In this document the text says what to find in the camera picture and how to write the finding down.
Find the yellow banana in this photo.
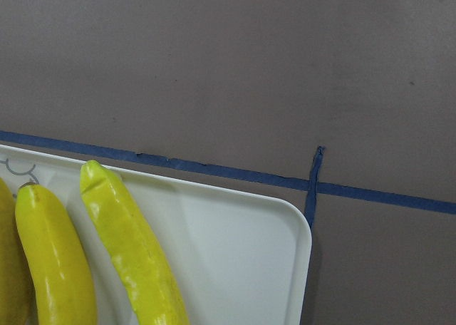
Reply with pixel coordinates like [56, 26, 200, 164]
[1, 182, 33, 325]
[79, 160, 190, 324]
[15, 184, 98, 324]

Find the white bear tray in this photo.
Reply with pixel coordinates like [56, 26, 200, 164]
[1, 145, 312, 324]

